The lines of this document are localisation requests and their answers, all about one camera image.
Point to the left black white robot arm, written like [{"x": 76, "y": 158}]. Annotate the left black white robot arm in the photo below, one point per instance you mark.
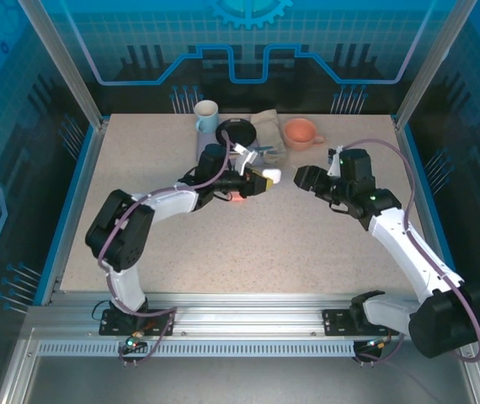
[{"x": 118, "y": 231}]

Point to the pink earbud charging case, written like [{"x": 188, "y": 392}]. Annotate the pink earbud charging case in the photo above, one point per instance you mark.
[{"x": 238, "y": 198}]

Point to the blue table side trim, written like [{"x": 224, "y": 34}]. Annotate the blue table side trim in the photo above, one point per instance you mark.
[
  {"x": 426, "y": 189},
  {"x": 64, "y": 219}
]

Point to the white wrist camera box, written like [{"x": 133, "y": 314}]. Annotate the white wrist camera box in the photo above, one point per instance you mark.
[
  {"x": 333, "y": 168},
  {"x": 246, "y": 157}
]

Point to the beige folded cloth napkin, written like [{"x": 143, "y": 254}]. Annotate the beige folded cloth napkin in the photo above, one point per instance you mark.
[{"x": 270, "y": 130}]

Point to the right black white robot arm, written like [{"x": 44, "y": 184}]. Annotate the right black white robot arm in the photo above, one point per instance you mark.
[{"x": 404, "y": 248}]

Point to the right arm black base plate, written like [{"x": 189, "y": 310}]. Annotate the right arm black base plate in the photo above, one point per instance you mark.
[{"x": 334, "y": 322}]

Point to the white earbud charging case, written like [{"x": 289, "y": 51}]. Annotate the white earbud charging case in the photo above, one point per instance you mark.
[{"x": 273, "y": 174}]

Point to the lavender placemat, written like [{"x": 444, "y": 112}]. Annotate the lavender placemat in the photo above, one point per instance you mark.
[{"x": 202, "y": 143}]

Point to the black round plate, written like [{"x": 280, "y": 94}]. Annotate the black round plate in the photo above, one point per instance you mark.
[{"x": 242, "y": 130}]

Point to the small green LED connector board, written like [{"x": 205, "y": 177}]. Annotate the small green LED connector board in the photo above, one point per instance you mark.
[
  {"x": 132, "y": 343},
  {"x": 377, "y": 344}
]

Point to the aluminium mounting rail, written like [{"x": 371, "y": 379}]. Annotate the aluminium mounting rail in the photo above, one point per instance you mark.
[{"x": 244, "y": 315}]

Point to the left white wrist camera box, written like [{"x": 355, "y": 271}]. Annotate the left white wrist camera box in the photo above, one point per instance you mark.
[{"x": 246, "y": 157}]

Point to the light blue mug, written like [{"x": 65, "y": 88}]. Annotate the light blue mug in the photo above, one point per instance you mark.
[{"x": 205, "y": 120}]

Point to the aluminium frame post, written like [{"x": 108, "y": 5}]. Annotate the aluminium frame post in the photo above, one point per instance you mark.
[
  {"x": 63, "y": 63},
  {"x": 433, "y": 63}
]

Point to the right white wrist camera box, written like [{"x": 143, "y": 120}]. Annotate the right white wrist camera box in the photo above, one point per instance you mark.
[{"x": 333, "y": 168}]

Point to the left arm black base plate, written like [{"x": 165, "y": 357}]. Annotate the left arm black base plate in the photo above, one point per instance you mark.
[{"x": 109, "y": 328}]

